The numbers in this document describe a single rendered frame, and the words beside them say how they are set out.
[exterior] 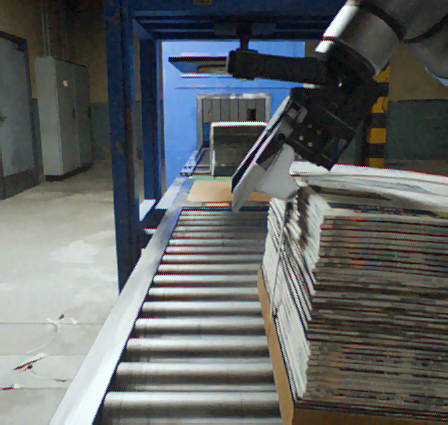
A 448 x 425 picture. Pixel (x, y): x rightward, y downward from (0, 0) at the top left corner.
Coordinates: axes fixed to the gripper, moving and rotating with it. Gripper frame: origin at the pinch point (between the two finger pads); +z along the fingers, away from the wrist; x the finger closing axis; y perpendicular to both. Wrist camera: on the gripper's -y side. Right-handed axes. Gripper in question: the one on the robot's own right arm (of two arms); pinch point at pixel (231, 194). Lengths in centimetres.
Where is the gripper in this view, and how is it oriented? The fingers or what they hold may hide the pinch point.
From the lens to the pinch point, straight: 52.8
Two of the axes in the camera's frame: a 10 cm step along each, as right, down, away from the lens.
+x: 0.1, -1.9, 9.8
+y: 8.3, 5.5, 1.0
